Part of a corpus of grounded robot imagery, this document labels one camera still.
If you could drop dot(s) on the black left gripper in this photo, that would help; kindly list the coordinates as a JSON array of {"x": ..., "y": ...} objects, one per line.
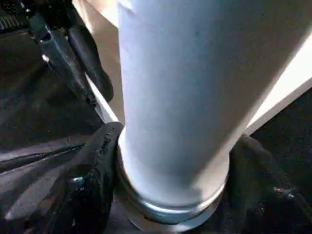
[{"x": 36, "y": 14}]

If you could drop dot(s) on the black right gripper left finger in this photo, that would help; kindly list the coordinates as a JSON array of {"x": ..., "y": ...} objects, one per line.
[{"x": 80, "y": 190}]

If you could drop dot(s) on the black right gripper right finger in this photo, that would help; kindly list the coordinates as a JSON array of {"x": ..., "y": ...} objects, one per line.
[{"x": 265, "y": 195}]

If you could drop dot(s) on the white plastic table top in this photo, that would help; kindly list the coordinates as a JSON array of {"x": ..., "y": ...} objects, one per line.
[{"x": 280, "y": 92}]

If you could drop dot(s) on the white plastic table leg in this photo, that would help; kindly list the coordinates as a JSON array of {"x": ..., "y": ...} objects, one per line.
[{"x": 182, "y": 85}]

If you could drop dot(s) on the black work surface mat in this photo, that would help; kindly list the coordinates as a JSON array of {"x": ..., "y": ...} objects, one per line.
[{"x": 29, "y": 117}]

